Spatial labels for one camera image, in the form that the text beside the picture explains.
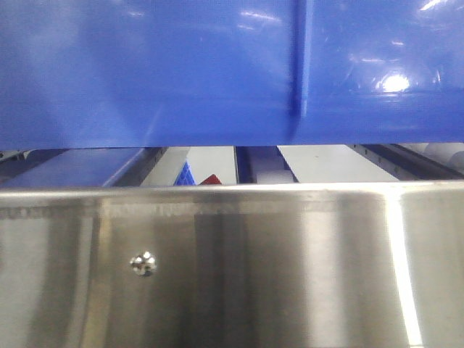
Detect large blue plastic bin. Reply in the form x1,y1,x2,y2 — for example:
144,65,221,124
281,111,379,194
1,1,463,150

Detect white conveyor rollers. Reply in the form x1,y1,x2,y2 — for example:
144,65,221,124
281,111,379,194
399,142,464,173

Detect small red object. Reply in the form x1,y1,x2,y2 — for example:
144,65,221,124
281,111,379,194
199,174,222,186

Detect small blue crate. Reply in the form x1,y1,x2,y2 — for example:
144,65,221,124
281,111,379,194
174,161,196,186

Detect shiny rail screw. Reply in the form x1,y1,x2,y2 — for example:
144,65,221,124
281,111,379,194
129,251,157,277

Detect stainless steel conveyor side rail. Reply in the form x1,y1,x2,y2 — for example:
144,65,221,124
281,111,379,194
1,181,463,347

